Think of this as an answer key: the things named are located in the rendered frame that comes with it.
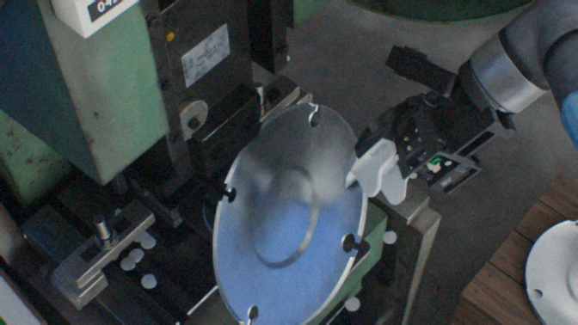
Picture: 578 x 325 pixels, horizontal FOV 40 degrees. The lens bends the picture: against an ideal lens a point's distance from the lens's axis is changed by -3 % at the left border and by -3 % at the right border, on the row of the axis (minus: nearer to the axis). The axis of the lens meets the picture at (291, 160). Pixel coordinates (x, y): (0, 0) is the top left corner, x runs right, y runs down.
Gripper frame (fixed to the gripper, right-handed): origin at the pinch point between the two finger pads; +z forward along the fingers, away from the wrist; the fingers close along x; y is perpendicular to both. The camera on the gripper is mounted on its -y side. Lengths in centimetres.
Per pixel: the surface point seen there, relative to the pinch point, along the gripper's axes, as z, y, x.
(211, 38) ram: 1.0, -14.6, -16.9
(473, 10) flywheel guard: -15.6, -20.2, 13.7
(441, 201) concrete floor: 49, -53, 94
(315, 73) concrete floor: 64, -101, 76
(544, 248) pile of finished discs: 18, -17, 75
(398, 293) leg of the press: 37, -12, 50
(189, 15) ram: -1.8, -13.2, -21.9
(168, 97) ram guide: 3.8, -6.1, -21.7
